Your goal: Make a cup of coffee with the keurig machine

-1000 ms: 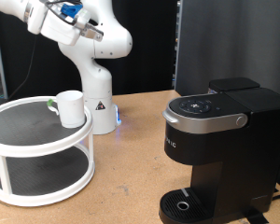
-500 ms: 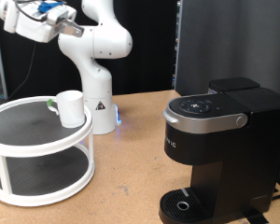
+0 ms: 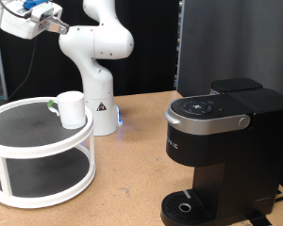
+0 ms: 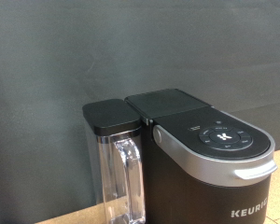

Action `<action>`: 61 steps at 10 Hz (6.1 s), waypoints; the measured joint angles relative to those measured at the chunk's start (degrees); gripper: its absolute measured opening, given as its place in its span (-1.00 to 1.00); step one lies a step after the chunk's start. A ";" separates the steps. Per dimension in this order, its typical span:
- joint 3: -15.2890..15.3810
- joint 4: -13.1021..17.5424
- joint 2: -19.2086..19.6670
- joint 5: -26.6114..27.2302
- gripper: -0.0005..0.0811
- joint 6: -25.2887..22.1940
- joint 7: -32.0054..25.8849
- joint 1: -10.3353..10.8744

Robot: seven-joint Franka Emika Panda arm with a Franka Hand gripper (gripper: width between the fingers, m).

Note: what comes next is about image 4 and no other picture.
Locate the black Keurig coffee machine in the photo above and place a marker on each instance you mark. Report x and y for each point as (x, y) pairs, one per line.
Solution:
(193, 186)

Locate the clear water tank black lid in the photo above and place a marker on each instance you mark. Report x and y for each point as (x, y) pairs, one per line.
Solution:
(115, 124)

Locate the dark grey partition panel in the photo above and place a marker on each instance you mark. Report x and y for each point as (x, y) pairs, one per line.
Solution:
(115, 46)

